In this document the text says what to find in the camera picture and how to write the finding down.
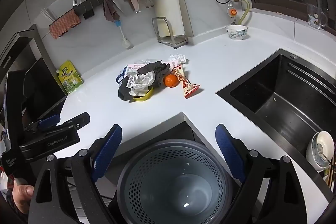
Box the yellow plastic lid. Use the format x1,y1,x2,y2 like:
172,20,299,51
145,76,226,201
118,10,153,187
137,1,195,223
131,87,154,103

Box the black kitchen appliance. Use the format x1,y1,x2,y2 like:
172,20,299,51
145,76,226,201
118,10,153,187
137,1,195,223
0,24,67,119

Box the red snack wrapper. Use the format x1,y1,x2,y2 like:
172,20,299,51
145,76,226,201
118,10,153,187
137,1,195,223
172,64,200,99

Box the white bowls in sink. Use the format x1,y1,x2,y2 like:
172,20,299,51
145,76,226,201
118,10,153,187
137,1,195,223
306,131,335,171

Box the crumpled white paper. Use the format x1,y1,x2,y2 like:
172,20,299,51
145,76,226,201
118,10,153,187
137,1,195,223
126,70,156,96

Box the brown dish cloth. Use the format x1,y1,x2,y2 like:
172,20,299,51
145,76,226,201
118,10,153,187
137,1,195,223
102,0,121,22

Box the green seasoning pouch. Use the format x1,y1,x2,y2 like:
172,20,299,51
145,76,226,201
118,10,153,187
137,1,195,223
56,60,84,94

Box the metal cutting board rack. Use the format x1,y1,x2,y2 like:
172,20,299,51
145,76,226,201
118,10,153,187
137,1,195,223
152,17,189,49

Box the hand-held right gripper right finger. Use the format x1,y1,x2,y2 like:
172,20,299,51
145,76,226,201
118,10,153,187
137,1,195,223
215,124,309,224

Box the black kitchen sink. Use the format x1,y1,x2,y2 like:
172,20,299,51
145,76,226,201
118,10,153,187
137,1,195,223
216,48,336,203

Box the gas valve with yellow handle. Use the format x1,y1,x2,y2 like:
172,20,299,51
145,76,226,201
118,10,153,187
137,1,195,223
227,0,244,25

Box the printed glass mug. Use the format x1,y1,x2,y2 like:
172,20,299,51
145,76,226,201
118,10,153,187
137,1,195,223
307,3,328,30

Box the orange wavy sponge cloth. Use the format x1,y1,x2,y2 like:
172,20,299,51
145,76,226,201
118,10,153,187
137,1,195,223
49,9,81,39

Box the patterned ceramic bowl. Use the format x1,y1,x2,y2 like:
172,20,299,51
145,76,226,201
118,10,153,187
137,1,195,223
226,25,248,41

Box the person's left hand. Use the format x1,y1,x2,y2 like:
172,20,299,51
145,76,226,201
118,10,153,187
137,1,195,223
12,184,35,214

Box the pink printed carton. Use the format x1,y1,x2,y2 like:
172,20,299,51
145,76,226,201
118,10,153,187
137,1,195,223
127,61,182,75

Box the white bottle brush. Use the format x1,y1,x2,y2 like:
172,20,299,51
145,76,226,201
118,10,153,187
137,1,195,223
113,18,132,49

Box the grey perforated trash bin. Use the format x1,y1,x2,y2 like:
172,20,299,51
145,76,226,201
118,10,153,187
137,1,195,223
105,139,246,224

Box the yellow gas hose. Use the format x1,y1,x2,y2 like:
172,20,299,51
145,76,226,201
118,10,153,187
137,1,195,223
238,0,252,26

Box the orange tangerine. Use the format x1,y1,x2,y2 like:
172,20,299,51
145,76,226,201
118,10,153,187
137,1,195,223
164,74,180,88

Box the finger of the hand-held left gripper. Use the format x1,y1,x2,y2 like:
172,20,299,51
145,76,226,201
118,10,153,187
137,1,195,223
56,112,90,132
25,114,61,132

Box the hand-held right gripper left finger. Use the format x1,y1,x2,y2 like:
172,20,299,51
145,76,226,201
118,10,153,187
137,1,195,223
28,124,123,224

